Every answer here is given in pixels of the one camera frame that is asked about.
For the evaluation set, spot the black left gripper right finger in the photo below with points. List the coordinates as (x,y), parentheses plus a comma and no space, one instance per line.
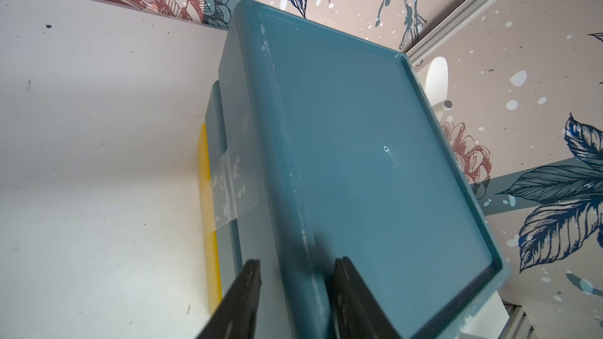
(357,314)

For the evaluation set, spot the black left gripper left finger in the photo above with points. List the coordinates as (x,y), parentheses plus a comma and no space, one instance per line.
(236,315)

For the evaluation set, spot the teal drawer cabinet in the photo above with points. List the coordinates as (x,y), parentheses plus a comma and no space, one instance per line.
(351,162)

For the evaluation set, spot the yellow pad under cabinet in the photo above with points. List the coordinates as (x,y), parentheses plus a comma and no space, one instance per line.
(213,275)

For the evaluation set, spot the clear adhesive tape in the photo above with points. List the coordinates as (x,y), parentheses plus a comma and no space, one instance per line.
(235,188)

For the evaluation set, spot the aluminium frame rail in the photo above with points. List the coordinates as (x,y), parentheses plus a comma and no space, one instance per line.
(461,13)

